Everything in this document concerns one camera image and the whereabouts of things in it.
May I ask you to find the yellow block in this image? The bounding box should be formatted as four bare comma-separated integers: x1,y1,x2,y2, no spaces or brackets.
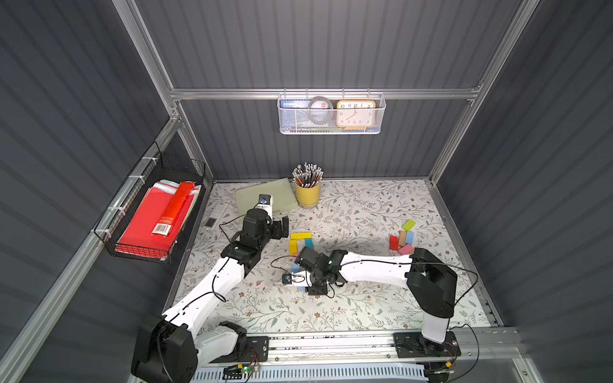
290,232,312,240
289,239,299,256

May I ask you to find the red block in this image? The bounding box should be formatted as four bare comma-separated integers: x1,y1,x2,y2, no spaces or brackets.
390,236,399,252

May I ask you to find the lime green block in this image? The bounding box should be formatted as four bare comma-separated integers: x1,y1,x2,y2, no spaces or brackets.
402,220,416,231

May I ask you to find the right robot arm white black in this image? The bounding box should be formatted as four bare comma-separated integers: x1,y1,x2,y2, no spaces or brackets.
295,247,458,345

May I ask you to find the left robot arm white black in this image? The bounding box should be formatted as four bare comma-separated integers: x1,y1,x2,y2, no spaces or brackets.
131,205,289,382

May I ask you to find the pale green book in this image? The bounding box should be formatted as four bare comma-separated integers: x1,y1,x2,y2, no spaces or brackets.
235,178,299,217

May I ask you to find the yellow pencil cup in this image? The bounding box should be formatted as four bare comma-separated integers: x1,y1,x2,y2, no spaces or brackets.
295,184,321,208

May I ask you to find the white remote control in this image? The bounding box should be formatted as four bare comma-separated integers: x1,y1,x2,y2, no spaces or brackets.
204,201,228,231

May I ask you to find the bundle of pencils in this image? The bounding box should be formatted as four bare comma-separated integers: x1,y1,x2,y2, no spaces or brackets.
292,163,324,188

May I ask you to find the red long box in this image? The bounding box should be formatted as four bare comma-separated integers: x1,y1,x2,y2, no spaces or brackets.
152,182,195,236

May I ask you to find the natural wood block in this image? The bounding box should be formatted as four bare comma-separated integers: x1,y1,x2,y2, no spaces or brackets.
398,230,407,248

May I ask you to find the long pink block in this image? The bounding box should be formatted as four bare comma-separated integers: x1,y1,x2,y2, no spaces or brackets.
397,244,415,255

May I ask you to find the red folder stack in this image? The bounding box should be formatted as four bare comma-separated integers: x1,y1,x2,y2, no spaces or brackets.
114,180,201,261

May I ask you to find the yellow alarm clock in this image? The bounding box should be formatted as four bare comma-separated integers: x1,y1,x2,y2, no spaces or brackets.
336,100,377,130

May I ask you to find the grey tape roll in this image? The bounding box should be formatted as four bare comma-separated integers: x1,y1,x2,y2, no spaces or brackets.
307,96,333,127

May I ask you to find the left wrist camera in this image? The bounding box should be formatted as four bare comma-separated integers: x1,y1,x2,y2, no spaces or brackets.
256,194,273,219

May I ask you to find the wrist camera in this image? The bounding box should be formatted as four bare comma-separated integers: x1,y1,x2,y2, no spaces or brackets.
282,273,307,287
256,194,273,219

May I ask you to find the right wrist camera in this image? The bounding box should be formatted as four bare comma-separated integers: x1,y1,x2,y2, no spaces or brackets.
282,273,307,287

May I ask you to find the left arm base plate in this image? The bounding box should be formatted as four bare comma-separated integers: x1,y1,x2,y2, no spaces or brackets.
212,336,270,363

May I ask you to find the white wire wall basket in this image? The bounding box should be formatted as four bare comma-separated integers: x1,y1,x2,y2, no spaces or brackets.
277,91,386,135

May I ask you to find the black wire side basket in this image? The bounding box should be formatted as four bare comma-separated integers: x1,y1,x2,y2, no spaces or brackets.
94,148,206,263

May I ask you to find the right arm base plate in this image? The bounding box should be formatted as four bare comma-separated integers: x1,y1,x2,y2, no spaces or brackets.
393,331,462,360

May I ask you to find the aluminium rail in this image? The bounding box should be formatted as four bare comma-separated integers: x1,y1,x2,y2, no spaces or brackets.
245,327,522,363

